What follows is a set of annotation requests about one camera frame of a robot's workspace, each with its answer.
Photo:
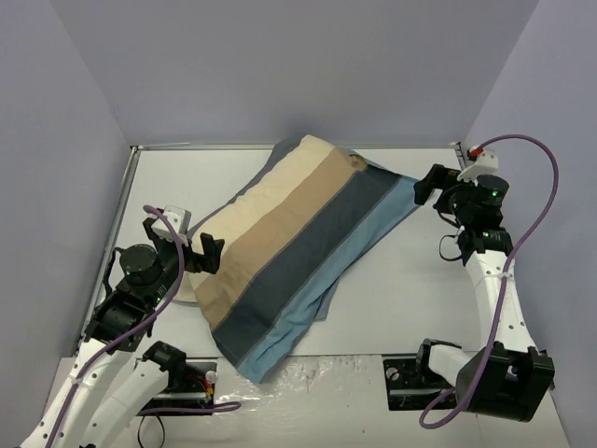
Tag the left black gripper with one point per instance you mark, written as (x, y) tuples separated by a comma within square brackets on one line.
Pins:
[(194, 257)]

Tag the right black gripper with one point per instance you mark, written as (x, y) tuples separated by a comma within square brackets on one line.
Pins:
[(441, 182)]

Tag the cream white pillow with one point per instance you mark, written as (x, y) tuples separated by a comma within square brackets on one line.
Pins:
[(186, 294)]

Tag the striped pillowcase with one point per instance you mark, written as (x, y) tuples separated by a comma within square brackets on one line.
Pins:
[(308, 214)]

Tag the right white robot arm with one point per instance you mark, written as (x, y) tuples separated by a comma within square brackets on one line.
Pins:
[(509, 376)]

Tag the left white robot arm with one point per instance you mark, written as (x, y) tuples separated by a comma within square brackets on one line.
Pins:
[(84, 412)]

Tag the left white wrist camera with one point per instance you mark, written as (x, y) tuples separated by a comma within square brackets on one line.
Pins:
[(178, 218)]

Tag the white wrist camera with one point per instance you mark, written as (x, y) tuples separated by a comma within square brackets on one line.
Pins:
[(178, 218), (483, 162)]

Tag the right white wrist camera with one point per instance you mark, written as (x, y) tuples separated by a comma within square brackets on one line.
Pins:
[(483, 162)]

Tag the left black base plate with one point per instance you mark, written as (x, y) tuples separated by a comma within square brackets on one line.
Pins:
[(194, 391)]

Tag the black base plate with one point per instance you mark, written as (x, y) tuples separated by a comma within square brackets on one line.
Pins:
[(194, 391), (407, 389)]

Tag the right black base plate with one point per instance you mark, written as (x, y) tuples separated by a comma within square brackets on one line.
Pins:
[(407, 389)]

